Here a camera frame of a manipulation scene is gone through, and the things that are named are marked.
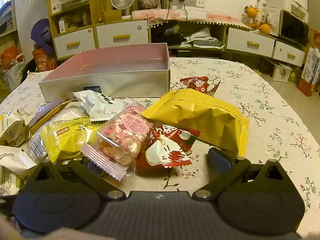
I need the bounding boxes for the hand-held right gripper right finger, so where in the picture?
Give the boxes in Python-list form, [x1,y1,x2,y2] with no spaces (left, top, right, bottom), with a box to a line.
[191,147,299,202]

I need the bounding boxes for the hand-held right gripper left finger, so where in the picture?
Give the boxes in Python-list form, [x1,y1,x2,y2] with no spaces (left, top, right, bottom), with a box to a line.
[22,158,127,202]

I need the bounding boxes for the yellow clear snack packet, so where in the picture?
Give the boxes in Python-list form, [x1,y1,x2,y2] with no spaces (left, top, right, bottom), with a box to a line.
[27,107,107,163]

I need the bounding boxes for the large yellow snack packet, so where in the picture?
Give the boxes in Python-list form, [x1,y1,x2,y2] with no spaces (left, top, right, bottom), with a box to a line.
[141,89,250,157]

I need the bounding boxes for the red white snack packet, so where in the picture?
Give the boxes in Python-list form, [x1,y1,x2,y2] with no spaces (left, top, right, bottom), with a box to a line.
[136,124,202,178]

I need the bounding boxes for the pink clear snack packet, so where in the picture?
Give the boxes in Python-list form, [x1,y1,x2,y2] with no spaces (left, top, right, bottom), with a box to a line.
[80,104,154,182]

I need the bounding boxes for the white black-print snack packet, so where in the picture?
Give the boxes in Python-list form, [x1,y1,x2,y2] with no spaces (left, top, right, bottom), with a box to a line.
[69,90,125,122]

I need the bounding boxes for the gold snack packet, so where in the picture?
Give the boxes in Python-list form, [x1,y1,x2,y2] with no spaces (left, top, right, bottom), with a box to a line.
[27,99,75,140]

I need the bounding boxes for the white striped snack packet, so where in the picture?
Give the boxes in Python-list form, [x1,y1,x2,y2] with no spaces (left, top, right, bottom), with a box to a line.
[0,145,37,180]

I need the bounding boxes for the cream printed snack packet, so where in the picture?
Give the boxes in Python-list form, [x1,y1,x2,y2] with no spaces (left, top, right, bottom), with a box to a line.
[0,166,24,197]

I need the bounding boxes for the small red snack packet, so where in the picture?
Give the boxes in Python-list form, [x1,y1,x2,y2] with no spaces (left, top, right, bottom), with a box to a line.
[180,76,220,97]

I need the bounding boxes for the silver pink cardboard box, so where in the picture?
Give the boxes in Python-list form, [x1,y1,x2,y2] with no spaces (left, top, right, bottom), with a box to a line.
[39,43,171,102]

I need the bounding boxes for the floral tablecloth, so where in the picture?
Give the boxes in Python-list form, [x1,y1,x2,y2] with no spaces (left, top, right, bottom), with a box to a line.
[0,57,320,240]

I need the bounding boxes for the white printed storage crate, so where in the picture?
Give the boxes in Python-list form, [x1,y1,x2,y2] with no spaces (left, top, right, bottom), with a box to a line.
[267,61,293,82]

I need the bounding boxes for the orange printed bag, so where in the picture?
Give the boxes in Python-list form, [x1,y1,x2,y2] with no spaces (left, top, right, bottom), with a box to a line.
[32,48,57,72]

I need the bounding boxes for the white paper bag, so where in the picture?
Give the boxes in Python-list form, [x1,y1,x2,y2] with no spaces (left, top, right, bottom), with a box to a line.
[2,52,25,92]

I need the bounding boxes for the pile of papers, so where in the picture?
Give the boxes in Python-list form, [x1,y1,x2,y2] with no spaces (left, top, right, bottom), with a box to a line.
[184,27,225,49]

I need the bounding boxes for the colourful gift bag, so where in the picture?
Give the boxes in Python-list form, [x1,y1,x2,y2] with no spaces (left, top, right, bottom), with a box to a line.
[297,46,320,97]

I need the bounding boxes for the wooden tv cabinet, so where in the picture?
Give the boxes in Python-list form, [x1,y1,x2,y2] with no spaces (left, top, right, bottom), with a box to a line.
[94,17,309,68]

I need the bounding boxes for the black bag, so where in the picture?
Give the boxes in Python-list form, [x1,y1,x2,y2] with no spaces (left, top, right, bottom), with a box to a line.
[151,26,184,47]

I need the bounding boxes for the bag of small oranges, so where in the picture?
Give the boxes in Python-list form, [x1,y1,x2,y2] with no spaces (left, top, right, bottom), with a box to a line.
[242,15,260,29]

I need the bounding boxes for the orange red bag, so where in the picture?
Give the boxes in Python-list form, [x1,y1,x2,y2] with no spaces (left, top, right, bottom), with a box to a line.
[0,45,24,70]

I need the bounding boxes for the pink tasselled cloth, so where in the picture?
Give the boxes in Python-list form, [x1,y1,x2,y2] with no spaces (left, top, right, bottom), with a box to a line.
[132,9,250,29]

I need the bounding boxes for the purple plush toy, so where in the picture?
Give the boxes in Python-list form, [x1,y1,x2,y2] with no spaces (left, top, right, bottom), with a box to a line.
[30,19,54,54]

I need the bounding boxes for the white black microwave oven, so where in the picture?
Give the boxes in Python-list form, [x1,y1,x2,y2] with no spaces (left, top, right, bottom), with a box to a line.
[279,9,309,47]

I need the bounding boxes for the white gift bag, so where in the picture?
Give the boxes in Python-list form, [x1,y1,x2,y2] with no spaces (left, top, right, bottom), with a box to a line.
[260,5,282,37]

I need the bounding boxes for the brown cardboard box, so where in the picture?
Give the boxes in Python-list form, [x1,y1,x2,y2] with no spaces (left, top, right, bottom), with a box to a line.
[101,9,122,22]

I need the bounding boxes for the wooden bookshelf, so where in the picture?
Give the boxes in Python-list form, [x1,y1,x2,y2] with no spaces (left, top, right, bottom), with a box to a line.
[0,0,18,38]

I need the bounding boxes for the tall wooden shelf unit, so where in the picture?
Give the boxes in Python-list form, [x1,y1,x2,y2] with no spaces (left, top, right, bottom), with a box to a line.
[47,0,96,61]

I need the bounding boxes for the white boxes on microwave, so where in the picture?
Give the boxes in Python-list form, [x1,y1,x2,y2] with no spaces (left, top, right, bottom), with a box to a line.
[265,0,309,19]

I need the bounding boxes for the white cardboard box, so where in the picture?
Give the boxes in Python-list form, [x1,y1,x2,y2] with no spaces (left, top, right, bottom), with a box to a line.
[51,0,62,14]

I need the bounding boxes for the white drawer wooden handle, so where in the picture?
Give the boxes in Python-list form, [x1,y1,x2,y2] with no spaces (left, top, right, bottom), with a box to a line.
[54,27,95,55]
[96,20,149,48]
[272,41,306,67]
[226,27,275,57]

